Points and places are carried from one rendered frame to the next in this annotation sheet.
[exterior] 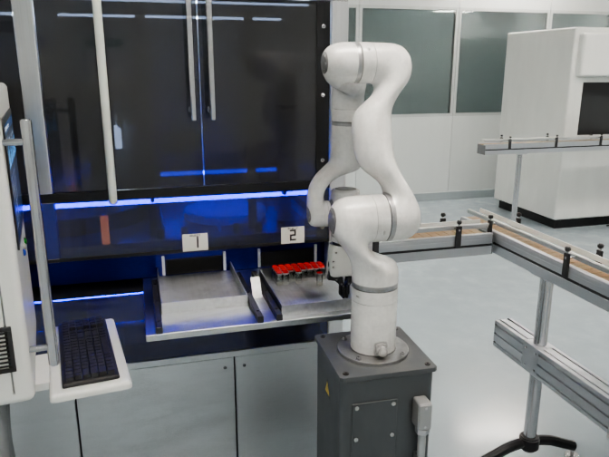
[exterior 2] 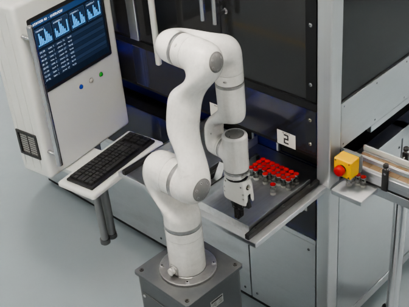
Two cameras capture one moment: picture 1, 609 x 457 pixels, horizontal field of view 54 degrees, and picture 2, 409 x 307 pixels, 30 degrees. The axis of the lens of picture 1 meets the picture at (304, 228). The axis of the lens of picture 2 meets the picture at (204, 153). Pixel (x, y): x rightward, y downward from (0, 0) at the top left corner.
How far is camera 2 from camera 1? 2.21 m
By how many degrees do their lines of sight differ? 58
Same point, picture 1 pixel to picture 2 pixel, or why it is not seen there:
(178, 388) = not seen: hidden behind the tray
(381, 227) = (160, 187)
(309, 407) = (301, 285)
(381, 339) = (173, 263)
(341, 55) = (157, 45)
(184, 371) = not seen: hidden behind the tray
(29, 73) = not seen: outside the picture
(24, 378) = (45, 165)
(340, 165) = (216, 116)
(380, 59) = (179, 57)
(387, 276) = (170, 223)
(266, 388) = (269, 249)
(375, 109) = (172, 96)
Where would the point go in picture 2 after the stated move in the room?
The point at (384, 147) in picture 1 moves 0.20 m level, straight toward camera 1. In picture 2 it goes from (173, 129) to (107, 148)
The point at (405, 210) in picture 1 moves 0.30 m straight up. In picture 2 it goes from (175, 184) to (164, 94)
